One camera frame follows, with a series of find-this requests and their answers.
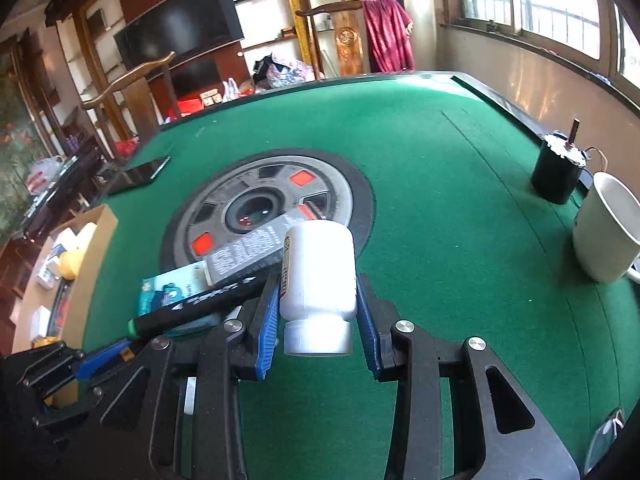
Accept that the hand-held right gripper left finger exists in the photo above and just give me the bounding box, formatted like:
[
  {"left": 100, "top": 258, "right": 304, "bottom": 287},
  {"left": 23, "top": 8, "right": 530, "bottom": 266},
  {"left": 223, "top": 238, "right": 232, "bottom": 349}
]
[{"left": 100, "top": 272, "right": 282, "bottom": 480}]

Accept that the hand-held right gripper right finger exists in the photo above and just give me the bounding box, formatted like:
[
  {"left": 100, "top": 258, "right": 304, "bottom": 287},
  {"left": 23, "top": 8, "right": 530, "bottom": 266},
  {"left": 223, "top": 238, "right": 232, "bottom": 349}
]
[{"left": 355, "top": 274, "right": 581, "bottom": 480}]

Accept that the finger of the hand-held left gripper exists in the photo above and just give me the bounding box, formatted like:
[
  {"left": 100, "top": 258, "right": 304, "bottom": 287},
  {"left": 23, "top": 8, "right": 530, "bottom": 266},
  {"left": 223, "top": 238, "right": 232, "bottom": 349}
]
[
  {"left": 75, "top": 337, "right": 135, "bottom": 381},
  {"left": 17, "top": 341, "right": 87, "bottom": 387}
]

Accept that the green-capped black marker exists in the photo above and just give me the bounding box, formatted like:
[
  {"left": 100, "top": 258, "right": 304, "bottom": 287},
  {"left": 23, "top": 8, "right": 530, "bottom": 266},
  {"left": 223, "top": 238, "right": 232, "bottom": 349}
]
[{"left": 127, "top": 277, "right": 271, "bottom": 341}]

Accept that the cardboard box tray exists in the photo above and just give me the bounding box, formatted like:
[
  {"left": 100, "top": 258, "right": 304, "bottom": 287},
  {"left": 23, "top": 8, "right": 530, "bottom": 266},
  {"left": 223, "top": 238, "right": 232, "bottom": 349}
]
[{"left": 10, "top": 204, "right": 120, "bottom": 361}]

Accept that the grey red long box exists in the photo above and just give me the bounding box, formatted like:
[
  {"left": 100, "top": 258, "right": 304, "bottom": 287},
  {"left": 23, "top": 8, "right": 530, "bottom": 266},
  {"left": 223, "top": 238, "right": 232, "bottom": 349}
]
[{"left": 205, "top": 210, "right": 321, "bottom": 283}]

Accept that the teal tissue pack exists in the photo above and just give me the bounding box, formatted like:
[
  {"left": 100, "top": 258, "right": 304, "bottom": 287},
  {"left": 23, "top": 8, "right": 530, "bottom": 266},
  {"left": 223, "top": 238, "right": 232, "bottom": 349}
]
[{"left": 137, "top": 265, "right": 211, "bottom": 320}]

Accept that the round grey table centre panel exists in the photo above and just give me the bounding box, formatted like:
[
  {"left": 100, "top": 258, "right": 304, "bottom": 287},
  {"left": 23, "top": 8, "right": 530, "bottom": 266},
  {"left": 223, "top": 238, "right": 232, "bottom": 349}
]
[{"left": 159, "top": 149, "right": 376, "bottom": 273}]

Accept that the dark wooden side table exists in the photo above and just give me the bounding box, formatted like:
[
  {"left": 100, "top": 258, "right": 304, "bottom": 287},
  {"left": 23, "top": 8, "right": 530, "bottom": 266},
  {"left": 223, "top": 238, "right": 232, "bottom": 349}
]
[{"left": 22, "top": 147, "right": 108, "bottom": 241}]

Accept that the white red plastic bag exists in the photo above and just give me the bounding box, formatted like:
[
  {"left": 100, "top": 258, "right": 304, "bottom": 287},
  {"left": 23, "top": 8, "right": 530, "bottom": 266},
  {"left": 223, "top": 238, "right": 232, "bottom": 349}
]
[{"left": 25, "top": 157, "right": 66, "bottom": 196}]

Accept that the black smartphone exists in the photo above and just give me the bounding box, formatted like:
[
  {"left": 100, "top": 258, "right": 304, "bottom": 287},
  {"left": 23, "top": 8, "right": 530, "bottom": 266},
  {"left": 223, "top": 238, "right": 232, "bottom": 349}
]
[{"left": 106, "top": 156, "right": 172, "bottom": 196}]

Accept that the black cylindrical motor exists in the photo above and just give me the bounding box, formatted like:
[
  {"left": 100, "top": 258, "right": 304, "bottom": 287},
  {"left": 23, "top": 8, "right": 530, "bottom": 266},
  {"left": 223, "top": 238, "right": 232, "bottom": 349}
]
[{"left": 531, "top": 119, "right": 587, "bottom": 205}]

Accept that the white mug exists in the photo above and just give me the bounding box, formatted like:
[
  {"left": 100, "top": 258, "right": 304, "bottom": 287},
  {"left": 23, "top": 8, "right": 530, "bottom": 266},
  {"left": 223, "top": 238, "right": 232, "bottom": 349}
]
[{"left": 572, "top": 171, "right": 640, "bottom": 285}]

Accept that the colourful cloth pile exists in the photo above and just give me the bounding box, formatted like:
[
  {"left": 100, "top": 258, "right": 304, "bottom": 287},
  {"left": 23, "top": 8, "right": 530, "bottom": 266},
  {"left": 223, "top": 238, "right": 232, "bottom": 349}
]
[{"left": 252, "top": 54, "right": 316, "bottom": 93}]

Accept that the wooden television cabinet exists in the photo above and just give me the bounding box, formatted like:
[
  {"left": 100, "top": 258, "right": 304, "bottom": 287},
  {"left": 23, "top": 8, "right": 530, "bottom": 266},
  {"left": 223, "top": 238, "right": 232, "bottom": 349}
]
[{"left": 169, "top": 57, "right": 224, "bottom": 107}]

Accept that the carved wooden chair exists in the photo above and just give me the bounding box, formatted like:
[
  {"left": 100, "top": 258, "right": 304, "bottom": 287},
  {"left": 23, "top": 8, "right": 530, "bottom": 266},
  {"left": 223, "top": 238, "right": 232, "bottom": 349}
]
[{"left": 295, "top": 1, "right": 369, "bottom": 79}]

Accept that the red cloth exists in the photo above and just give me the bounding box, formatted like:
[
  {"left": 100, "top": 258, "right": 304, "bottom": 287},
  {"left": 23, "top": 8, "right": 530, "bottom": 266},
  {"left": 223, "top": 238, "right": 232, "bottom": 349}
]
[{"left": 362, "top": 0, "right": 416, "bottom": 73}]

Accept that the black television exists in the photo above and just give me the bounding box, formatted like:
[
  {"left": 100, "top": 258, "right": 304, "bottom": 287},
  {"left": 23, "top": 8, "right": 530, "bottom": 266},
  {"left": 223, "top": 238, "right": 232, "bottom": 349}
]
[{"left": 114, "top": 0, "right": 245, "bottom": 71}]

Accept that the floral wall painting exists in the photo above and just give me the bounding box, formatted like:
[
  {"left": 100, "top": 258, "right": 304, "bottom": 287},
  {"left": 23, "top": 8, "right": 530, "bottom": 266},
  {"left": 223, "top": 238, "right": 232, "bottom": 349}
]
[{"left": 0, "top": 50, "right": 46, "bottom": 206}]

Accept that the gold framed wall shelf unit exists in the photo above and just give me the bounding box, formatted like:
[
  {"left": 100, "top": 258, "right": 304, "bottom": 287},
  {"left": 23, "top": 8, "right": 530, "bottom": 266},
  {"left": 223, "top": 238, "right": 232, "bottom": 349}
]
[{"left": 220, "top": 0, "right": 351, "bottom": 81}]

